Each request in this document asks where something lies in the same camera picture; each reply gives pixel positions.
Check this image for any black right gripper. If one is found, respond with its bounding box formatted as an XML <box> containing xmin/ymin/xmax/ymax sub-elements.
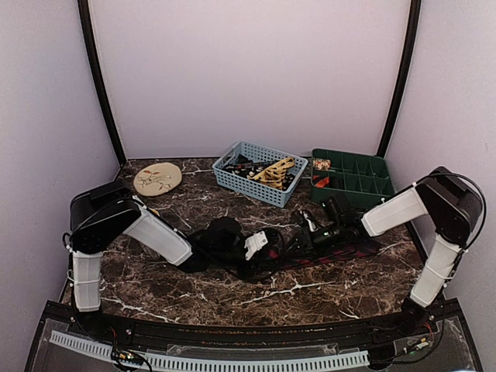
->
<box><xmin>281</xmin><ymin>220</ymin><xmax>345</xmax><ymax>260</ymax></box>

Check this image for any black front rail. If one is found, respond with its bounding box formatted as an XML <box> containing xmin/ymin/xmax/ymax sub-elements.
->
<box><xmin>38</xmin><ymin>300</ymin><xmax>466</xmax><ymax>353</ymax></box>

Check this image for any green divided organizer tray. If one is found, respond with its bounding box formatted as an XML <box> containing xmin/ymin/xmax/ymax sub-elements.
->
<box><xmin>310</xmin><ymin>148</ymin><xmax>394</xmax><ymax>210</ymax></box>

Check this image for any rolled orange navy striped tie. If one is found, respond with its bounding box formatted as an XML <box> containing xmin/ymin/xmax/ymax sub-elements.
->
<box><xmin>312</xmin><ymin>175</ymin><xmax>329</xmax><ymax>188</ymax></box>

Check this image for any beige floral plate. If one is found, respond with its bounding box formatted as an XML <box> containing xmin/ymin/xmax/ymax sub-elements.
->
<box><xmin>133</xmin><ymin>162</ymin><xmax>182</xmax><ymax>197</ymax></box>

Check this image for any black right frame post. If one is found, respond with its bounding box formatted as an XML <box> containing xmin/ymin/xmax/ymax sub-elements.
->
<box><xmin>376</xmin><ymin>0</ymin><xmax>422</xmax><ymax>158</ymax></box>

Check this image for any black left frame post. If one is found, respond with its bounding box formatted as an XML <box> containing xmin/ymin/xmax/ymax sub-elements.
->
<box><xmin>77</xmin><ymin>0</ymin><xmax>127</xmax><ymax>167</ymax></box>

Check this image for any rolled cream tropical print tie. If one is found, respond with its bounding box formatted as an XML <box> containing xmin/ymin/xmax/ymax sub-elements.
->
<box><xmin>312</xmin><ymin>158</ymin><xmax>332</xmax><ymax>171</ymax></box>

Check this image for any red navy striped tie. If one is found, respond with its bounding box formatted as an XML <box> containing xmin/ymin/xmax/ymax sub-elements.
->
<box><xmin>261</xmin><ymin>239</ymin><xmax>381</xmax><ymax>270</ymax></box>

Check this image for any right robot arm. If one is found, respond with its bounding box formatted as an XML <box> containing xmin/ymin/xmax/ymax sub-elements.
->
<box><xmin>286</xmin><ymin>167</ymin><xmax>487</xmax><ymax>336</ymax></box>

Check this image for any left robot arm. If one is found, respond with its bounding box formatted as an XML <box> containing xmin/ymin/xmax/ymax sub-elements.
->
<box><xmin>62</xmin><ymin>181</ymin><xmax>284</xmax><ymax>339</ymax></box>

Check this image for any black white floral tie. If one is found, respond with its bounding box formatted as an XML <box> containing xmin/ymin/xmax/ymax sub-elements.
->
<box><xmin>223</xmin><ymin>155</ymin><xmax>277</xmax><ymax>181</ymax></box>

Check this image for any black frame post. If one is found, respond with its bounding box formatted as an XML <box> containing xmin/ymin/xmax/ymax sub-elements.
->
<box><xmin>77</xmin><ymin>0</ymin><xmax>127</xmax><ymax>167</ymax></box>
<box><xmin>376</xmin><ymin>0</ymin><xmax>422</xmax><ymax>158</ymax></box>

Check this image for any light blue plastic basket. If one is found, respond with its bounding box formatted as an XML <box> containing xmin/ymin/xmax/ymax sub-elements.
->
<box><xmin>212</xmin><ymin>142</ymin><xmax>308</xmax><ymax>208</ymax></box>

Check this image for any grey slotted cable duct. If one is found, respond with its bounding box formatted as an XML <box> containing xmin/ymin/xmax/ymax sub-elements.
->
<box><xmin>49</xmin><ymin>330</ymin><xmax>370</xmax><ymax>371</ymax></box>

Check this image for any yellow beetle print tie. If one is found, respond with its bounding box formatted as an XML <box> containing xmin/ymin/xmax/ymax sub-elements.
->
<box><xmin>250</xmin><ymin>157</ymin><xmax>296</xmax><ymax>191</ymax></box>

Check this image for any cream floral mug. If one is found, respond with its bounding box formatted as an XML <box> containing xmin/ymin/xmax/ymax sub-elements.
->
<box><xmin>149</xmin><ymin>250</ymin><xmax>160</xmax><ymax>260</ymax></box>

